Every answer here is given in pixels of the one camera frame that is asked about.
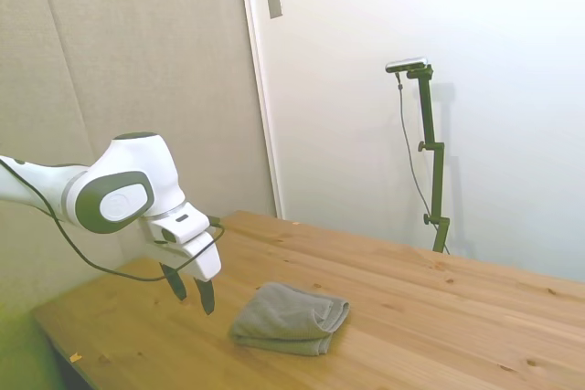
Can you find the small yellow scrap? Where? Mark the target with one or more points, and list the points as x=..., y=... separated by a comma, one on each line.
x=74, y=357

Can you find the silver camera on stand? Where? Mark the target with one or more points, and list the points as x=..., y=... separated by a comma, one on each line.
x=407, y=65

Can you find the grey towel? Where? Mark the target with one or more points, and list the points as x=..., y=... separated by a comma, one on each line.
x=279, y=317

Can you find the white door frame trim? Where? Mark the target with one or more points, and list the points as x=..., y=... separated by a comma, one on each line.
x=260, y=88

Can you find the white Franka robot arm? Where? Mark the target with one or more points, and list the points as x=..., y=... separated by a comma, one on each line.
x=128, y=166

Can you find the grey wall switch plate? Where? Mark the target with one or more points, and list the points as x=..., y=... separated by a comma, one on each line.
x=274, y=2

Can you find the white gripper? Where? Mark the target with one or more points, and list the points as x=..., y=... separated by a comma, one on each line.
x=201, y=262

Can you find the black jointed camera stand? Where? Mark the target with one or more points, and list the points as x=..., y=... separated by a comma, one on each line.
x=434, y=166

